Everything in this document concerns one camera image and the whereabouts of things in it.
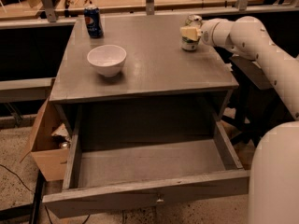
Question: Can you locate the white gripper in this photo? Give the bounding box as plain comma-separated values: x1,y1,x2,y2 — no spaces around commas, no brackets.
180,19,234,48

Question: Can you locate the green 7up can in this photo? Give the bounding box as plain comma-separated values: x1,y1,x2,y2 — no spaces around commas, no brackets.
180,15,202,51

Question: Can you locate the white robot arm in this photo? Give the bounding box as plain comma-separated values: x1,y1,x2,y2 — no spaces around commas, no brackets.
180,16,299,224

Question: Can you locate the grey wooden drawer cabinet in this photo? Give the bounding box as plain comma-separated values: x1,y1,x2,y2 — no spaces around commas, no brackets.
50,15,237,150

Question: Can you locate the blue pepsi can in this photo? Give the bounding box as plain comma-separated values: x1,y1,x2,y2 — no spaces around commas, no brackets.
84,6,104,38

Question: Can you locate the open grey top drawer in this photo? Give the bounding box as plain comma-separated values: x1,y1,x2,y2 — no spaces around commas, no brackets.
43,121,249,218

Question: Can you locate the white ceramic bowl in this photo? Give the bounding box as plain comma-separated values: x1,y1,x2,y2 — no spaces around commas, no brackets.
87,45,127,77

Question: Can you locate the black office chair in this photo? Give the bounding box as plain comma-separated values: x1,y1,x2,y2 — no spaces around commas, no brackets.
222,56,293,146

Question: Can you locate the brown cardboard box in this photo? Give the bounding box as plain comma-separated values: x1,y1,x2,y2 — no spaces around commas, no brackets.
20,77,71,183

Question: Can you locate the black floor cable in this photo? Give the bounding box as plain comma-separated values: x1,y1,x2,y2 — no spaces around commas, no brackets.
0,163,34,193

